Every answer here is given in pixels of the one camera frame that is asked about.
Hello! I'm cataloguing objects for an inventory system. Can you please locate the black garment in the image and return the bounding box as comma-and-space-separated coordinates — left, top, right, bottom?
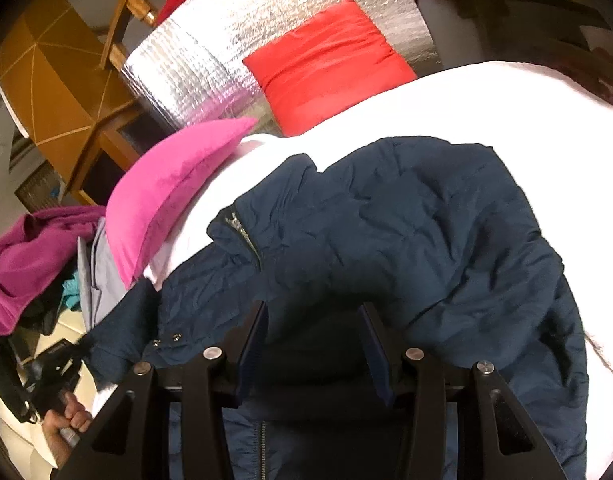
16, 257, 78, 336

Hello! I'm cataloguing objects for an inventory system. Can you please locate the navy blue puffer jacket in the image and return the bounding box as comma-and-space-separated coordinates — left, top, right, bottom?
85, 138, 588, 479

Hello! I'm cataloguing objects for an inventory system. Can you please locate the teal garment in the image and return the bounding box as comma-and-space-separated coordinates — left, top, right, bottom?
59, 271, 81, 311

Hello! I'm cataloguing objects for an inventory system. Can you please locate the person's left hand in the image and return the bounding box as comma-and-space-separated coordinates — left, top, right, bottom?
42, 391, 93, 469

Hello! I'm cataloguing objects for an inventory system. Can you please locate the purple fleece garment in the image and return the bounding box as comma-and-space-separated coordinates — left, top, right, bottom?
0, 206, 106, 336

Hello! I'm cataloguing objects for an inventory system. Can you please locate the silver foil insulation sheet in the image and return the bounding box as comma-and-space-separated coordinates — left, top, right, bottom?
121, 0, 442, 134

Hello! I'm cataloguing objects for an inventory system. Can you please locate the grey coat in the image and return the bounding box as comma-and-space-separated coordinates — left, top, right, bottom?
78, 218, 126, 332

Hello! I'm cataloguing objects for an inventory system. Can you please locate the magenta pillow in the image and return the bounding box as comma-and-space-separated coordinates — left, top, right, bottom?
106, 117, 258, 288

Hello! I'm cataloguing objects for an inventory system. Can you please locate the white embossed bedspread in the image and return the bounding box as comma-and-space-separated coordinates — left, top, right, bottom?
145, 62, 613, 479

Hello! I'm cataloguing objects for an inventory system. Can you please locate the red pillow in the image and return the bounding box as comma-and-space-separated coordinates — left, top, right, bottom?
244, 0, 417, 136

